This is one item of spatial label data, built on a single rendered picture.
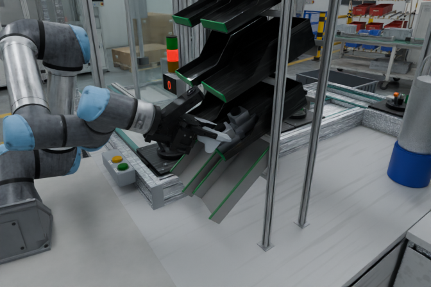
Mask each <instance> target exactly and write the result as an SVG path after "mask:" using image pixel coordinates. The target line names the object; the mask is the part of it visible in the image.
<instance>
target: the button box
mask: <svg viewBox="0 0 431 287"><path fill-rule="evenodd" d="M101 154H102V159H103V165H104V166H105V167H106V169H107V171H108V172H109V173H110V175H111V176H112V177H113V179H114V181H115V182H116V183H117V185H118V186H119V187H122V186H126V185H129V184H132V183H134V182H136V181H137V180H136V175H135V169H134V168H133V167H132V166H131V164H130V163H129V162H128V160H127V159H126V158H125V157H124V156H123V155H122V154H121V152H120V151H119V150H118V149H113V150H111V151H106V152H102V153H101ZM114 156H121V157H122V159H123V160H122V161H120V162H117V163H114V162H113V161H112V158H113V157H114ZM121 163H127V164H128V168H127V169H126V170H119V169H118V167H117V166H118V165H119V164H121Z"/></svg>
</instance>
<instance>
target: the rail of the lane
mask: <svg viewBox="0 0 431 287"><path fill-rule="evenodd" d="M104 147H105V149H106V150H107V151H111V150H113V149H118V150H119V151H120V152H121V154H122V155H123V156H124V157H125V158H126V159H127V160H128V162H129V163H130V164H131V166H132V167H133V168H134V169H135V175H136V180H137V181H136V182H134V183H133V185H134V186H135V187H136V189H137V190H138V191H139V192H140V194H141V195H142V196H143V198H144V199H145V200H146V202H147V203H148V204H149V205H150V206H151V208H152V209H153V210H156V209H158V208H161V207H163V206H165V205H164V191H163V183H162V182H161V181H160V180H159V179H158V178H157V177H156V175H154V173H152V171H150V169H148V168H149V163H148V162H147V161H146V160H145V159H144V158H141V160H140V159H139V157H138V156H137V155H136V154H135V153H134V152H133V151H132V150H131V149H130V148H129V147H128V146H127V145H126V144H125V143H124V142H123V141H122V139H121V138H120V137H119V136H118V135H117V134H116V133H115V132H113V133H112V135H111V137H110V139H109V141H108V142H107V143H106V144H105V145H104Z"/></svg>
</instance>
